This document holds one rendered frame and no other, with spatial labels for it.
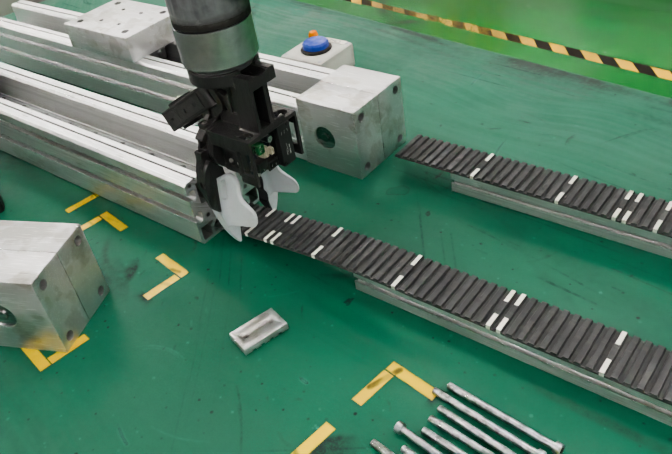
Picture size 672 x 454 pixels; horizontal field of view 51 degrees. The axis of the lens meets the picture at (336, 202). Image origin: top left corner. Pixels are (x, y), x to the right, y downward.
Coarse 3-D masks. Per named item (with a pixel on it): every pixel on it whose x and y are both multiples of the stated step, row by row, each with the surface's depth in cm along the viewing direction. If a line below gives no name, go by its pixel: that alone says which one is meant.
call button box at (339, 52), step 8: (336, 40) 108; (296, 48) 108; (328, 48) 106; (336, 48) 106; (344, 48) 106; (352, 48) 107; (288, 56) 106; (296, 56) 106; (304, 56) 106; (312, 56) 105; (320, 56) 105; (328, 56) 104; (336, 56) 105; (344, 56) 106; (352, 56) 108; (312, 64) 104; (320, 64) 103; (328, 64) 104; (336, 64) 105; (344, 64) 107; (352, 64) 109
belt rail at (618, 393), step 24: (360, 288) 72; (384, 288) 70; (432, 312) 67; (480, 336) 64; (504, 336) 62; (528, 360) 62; (552, 360) 60; (576, 384) 60; (600, 384) 58; (648, 408) 56
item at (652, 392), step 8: (664, 360) 57; (664, 368) 56; (656, 376) 56; (664, 376) 55; (656, 384) 55; (664, 384) 55; (648, 392) 55; (656, 392) 54; (664, 392) 54; (664, 400) 54
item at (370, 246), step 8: (368, 240) 73; (360, 248) 73; (368, 248) 73; (376, 248) 73; (352, 256) 72; (360, 256) 72; (368, 256) 72; (344, 264) 71; (352, 264) 71; (360, 264) 71; (352, 272) 70
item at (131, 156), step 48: (0, 96) 110; (48, 96) 104; (96, 96) 99; (0, 144) 106; (48, 144) 95; (96, 144) 88; (144, 144) 94; (192, 144) 86; (96, 192) 94; (144, 192) 84; (192, 192) 79
